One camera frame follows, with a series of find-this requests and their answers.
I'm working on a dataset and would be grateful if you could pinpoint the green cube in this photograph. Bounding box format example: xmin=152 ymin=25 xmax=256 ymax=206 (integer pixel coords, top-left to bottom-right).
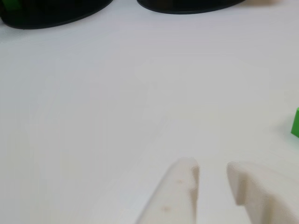
xmin=290 ymin=107 xmax=299 ymax=138

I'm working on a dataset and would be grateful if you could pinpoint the grey-black round base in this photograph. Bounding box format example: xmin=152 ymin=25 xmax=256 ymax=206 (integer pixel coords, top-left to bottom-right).
xmin=136 ymin=0 xmax=246 ymax=15

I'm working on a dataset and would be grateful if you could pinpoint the black round base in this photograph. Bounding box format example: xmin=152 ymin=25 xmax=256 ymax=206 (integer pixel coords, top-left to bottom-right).
xmin=0 ymin=0 xmax=113 ymax=30

